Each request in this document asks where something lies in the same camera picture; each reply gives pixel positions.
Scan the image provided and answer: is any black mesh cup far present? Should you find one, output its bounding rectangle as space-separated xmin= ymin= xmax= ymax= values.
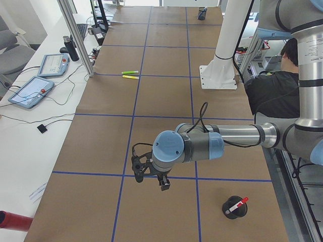
xmin=197 ymin=7 xmax=206 ymax=21

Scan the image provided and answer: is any black cup near arm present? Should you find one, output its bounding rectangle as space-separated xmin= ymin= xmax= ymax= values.
xmin=222 ymin=196 xmax=248 ymax=219

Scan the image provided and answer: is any small black square sensor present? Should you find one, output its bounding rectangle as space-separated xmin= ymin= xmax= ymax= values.
xmin=37 ymin=124 xmax=47 ymax=134

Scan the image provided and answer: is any teach pendant tablet near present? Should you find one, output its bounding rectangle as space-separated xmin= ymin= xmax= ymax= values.
xmin=8 ymin=76 xmax=55 ymax=109

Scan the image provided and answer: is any brown paper table mat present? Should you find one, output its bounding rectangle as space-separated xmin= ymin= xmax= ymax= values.
xmin=25 ymin=7 xmax=288 ymax=241

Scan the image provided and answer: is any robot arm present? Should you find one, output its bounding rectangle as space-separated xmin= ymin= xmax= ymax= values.
xmin=132 ymin=1 xmax=322 ymax=190

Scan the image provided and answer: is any black keyboard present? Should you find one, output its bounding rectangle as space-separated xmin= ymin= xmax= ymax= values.
xmin=76 ymin=23 xmax=88 ymax=40

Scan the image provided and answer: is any red marker pen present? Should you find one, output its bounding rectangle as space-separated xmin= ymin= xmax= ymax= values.
xmin=225 ymin=197 xmax=249 ymax=214

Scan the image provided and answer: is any green marker pen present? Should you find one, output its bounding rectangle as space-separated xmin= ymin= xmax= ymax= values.
xmin=122 ymin=71 xmax=139 ymax=75

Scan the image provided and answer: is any teach pendant tablet far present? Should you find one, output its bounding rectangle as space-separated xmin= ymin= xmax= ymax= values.
xmin=37 ymin=53 xmax=70 ymax=78

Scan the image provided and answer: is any seated person in black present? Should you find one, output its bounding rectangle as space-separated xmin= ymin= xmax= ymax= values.
xmin=244 ymin=38 xmax=300 ymax=118

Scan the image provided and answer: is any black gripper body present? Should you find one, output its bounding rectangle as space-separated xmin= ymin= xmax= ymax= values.
xmin=153 ymin=170 xmax=170 ymax=179

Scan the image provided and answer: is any teach pendant tablet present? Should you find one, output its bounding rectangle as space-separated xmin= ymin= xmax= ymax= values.
xmin=37 ymin=53 xmax=70 ymax=78
xmin=8 ymin=76 xmax=55 ymax=109

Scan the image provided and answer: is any black water bottle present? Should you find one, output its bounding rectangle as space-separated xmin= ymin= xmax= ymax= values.
xmin=63 ymin=36 xmax=79 ymax=62

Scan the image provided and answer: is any aluminium frame post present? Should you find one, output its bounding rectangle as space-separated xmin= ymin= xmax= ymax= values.
xmin=57 ymin=0 xmax=94 ymax=77

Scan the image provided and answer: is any red cylinder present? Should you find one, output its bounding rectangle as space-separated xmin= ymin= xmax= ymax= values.
xmin=1 ymin=211 xmax=33 ymax=232

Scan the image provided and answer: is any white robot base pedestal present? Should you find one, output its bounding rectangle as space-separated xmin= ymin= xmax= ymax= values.
xmin=199 ymin=0 xmax=254 ymax=90

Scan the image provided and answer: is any yellow marker pen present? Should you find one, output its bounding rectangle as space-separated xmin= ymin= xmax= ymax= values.
xmin=122 ymin=75 xmax=139 ymax=80

